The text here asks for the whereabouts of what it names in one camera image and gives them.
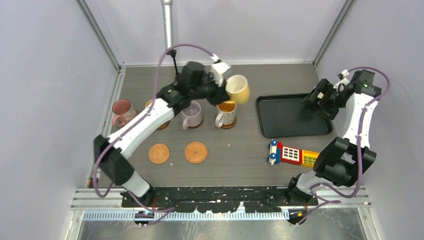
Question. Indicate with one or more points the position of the pink floral mug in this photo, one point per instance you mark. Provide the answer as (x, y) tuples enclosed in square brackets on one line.
[(124, 112)]

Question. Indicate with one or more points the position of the yellow mug white inside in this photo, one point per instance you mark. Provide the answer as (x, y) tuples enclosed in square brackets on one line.
[(237, 87)]

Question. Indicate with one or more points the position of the woven rattan round coaster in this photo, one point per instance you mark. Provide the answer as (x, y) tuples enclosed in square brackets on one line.
[(196, 152)]

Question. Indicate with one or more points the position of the brown wooden coaster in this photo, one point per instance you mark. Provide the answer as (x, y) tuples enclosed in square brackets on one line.
[(163, 126), (229, 126)]

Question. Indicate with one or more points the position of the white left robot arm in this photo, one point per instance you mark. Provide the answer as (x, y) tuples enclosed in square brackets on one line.
[(111, 153)]

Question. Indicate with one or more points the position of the white mug orange inside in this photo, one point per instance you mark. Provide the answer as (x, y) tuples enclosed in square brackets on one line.
[(226, 112)]

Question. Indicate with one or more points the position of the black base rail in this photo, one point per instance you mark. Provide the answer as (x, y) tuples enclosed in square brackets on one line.
[(221, 199)]

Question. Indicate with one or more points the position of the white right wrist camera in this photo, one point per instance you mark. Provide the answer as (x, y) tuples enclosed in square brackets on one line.
[(343, 81)]

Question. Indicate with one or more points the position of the black plastic tray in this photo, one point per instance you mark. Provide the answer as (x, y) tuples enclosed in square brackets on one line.
[(283, 115)]

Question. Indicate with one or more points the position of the blue mug yellow inside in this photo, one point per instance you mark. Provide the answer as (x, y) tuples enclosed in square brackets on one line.
[(148, 104)]

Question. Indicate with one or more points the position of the dark wooden round coaster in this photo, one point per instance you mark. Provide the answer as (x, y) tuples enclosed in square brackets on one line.
[(196, 126)]

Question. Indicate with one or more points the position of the silver microphone on tripod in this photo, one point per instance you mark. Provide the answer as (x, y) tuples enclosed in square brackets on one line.
[(167, 13)]

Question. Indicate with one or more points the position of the toy block train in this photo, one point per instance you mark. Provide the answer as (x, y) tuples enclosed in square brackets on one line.
[(279, 153)]

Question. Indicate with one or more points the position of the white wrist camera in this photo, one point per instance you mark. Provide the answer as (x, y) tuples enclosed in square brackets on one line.
[(220, 69), (343, 81)]

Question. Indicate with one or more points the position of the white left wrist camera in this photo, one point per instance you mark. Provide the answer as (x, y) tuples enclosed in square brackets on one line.
[(220, 69)]

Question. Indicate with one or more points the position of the lilac mug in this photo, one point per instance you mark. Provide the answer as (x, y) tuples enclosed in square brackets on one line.
[(192, 115)]

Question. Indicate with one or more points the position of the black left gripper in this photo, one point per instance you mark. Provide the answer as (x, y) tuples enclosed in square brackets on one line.
[(221, 94)]

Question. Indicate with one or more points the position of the smooth orange round coaster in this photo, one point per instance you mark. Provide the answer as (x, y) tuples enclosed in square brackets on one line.
[(159, 153)]

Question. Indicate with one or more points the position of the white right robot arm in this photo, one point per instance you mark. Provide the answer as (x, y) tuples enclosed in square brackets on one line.
[(340, 165)]

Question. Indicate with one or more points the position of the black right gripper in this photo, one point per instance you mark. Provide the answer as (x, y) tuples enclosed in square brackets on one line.
[(325, 88)]

